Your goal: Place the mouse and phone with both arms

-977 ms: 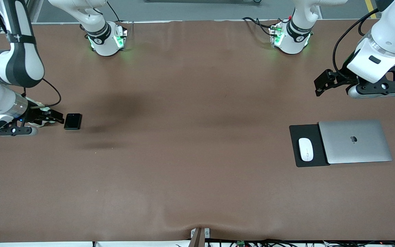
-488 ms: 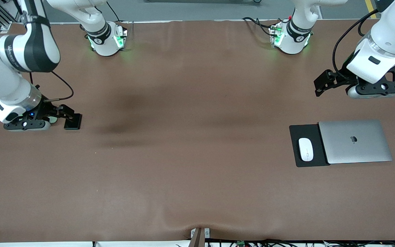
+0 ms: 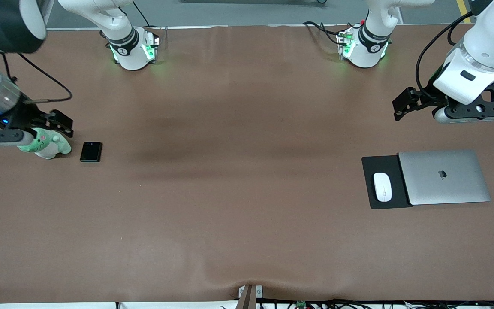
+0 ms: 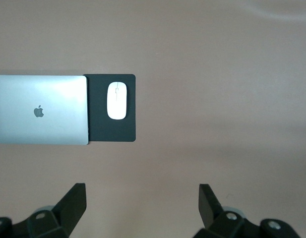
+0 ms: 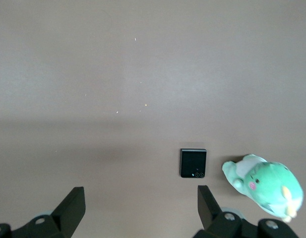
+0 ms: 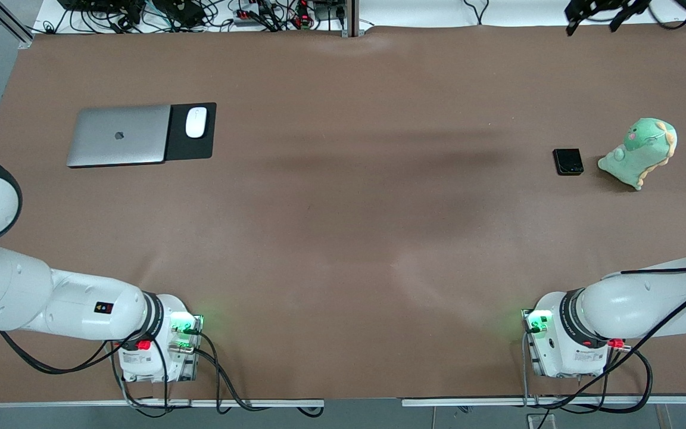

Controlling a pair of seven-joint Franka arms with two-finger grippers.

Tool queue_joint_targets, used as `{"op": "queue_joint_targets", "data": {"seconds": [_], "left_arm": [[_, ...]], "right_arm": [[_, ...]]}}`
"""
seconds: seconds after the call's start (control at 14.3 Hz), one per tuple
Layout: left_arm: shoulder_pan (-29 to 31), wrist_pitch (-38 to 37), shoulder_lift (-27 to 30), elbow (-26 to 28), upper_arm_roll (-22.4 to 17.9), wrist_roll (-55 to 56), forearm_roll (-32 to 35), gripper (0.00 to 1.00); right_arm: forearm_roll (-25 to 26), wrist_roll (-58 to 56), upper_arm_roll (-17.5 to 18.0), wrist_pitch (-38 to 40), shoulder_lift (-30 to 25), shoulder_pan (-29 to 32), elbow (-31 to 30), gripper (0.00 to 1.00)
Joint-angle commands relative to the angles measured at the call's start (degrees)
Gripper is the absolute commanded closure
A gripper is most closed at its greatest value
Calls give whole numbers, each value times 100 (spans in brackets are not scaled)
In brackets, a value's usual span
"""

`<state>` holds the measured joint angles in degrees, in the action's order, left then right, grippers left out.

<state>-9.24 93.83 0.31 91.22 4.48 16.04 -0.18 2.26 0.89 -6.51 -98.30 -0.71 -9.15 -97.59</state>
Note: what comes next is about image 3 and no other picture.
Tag black flip phone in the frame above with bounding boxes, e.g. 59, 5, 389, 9
80, 142, 102, 163

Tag white computer mouse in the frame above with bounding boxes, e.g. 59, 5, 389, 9
373, 172, 392, 202

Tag black mouse pad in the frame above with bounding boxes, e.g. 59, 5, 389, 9
361, 155, 413, 210

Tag green dinosaur plush toy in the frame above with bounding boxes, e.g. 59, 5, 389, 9
17, 127, 72, 160

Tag silver closed laptop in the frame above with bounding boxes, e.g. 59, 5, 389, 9
398, 149, 491, 206

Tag brown table cover mat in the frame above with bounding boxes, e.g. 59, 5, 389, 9
0, 24, 494, 303

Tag black left arm wrist cable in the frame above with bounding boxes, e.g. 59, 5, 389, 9
415, 10, 476, 93

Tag black arm wrist cable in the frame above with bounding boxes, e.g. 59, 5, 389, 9
1, 52, 73, 104
415, 10, 476, 93

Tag black right arm wrist cable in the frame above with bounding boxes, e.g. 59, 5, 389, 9
1, 52, 73, 104

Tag black left arm base cables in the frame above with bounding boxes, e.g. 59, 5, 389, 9
303, 19, 363, 47

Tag black right arm base cable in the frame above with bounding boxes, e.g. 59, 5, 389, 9
133, 0, 151, 29

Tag grey metal bracket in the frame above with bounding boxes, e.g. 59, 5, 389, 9
238, 285, 263, 299

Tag brown mounting post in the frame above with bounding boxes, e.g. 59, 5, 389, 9
236, 285, 257, 309

